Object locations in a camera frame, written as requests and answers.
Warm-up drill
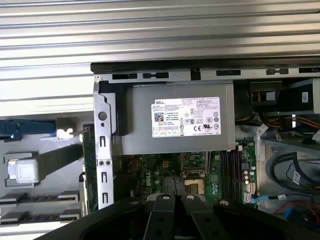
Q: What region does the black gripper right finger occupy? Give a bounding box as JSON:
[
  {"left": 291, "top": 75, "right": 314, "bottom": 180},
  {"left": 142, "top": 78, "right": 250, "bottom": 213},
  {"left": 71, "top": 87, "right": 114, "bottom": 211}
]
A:
[{"left": 180, "top": 194, "right": 320, "bottom": 240}]

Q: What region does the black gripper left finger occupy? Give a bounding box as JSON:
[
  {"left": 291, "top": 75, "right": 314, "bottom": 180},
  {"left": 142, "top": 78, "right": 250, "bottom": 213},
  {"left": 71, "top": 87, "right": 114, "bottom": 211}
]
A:
[{"left": 51, "top": 194, "right": 177, "bottom": 240}]

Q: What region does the RAM slot with black clips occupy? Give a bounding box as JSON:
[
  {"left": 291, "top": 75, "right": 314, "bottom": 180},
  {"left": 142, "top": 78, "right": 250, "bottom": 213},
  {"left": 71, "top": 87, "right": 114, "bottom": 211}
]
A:
[
  {"left": 219, "top": 149, "right": 226, "bottom": 203},
  {"left": 230, "top": 149, "right": 237, "bottom": 203}
]

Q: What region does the CPU socket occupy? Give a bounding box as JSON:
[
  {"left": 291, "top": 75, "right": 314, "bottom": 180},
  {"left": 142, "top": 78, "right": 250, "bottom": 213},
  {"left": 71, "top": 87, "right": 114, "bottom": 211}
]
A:
[{"left": 183, "top": 174, "right": 206, "bottom": 195}]

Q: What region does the green motherboard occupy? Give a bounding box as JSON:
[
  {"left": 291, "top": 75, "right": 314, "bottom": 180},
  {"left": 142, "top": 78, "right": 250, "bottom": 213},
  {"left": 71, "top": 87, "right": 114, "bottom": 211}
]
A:
[{"left": 112, "top": 141, "right": 258, "bottom": 208}]

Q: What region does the metal socket cover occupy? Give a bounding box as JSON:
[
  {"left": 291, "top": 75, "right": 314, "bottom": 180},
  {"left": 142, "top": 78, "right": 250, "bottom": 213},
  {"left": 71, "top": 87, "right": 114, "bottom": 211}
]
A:
[{"left": 180, "top": 151, "right": 210, "bottom": 177}]

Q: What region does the black PC case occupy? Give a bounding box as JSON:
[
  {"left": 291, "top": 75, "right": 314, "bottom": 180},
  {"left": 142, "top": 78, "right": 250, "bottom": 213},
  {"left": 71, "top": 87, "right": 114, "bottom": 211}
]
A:
[{"left": 89, "top": 59, "right": 320, "bottom": 226}]

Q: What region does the green graphics card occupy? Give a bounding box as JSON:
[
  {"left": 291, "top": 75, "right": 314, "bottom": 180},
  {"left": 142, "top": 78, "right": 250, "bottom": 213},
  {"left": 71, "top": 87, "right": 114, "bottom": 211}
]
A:
[{"left": 79, "top": 126, "right": 98, "bottom": 216}]

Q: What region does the grey power supply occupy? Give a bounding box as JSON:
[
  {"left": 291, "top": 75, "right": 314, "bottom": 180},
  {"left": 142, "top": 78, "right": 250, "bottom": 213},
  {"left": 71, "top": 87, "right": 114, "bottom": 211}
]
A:
[{"left": 111, "top": 82, "right": 237, "bottom": 156}]

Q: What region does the grey parts rack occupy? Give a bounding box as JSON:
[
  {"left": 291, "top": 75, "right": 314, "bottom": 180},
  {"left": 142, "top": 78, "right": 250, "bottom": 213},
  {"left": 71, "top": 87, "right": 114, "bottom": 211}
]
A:
[{"left": 0, "top": 117, "right": 95, "bottom": 227}]

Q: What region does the silver CPU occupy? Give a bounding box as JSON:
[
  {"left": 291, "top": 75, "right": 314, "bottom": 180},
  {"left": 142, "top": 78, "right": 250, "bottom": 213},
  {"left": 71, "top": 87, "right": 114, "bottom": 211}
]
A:
[{"left": 7, "top": 159, "right": 40, "bottom": 185}]

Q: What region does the hard disk in blue carrier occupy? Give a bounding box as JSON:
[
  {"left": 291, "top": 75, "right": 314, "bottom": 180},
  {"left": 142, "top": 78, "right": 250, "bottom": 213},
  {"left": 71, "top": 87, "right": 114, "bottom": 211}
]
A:
[{"left": 0, "top": 119, "right": 56, "bottom": 141}]

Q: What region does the black looped cable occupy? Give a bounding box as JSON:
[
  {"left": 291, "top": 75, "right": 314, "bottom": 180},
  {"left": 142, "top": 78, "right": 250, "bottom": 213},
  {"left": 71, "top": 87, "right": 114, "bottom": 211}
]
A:
[{"left": 271, "top": 151, "right": 320, "bottom": 193}]

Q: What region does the orange yellow wire bundle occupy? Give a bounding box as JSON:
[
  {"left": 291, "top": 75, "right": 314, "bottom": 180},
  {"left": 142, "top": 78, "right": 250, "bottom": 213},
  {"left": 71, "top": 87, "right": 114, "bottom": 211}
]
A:
[{"left": 267, "top": 115, "right": 315, "bottom": 131}]

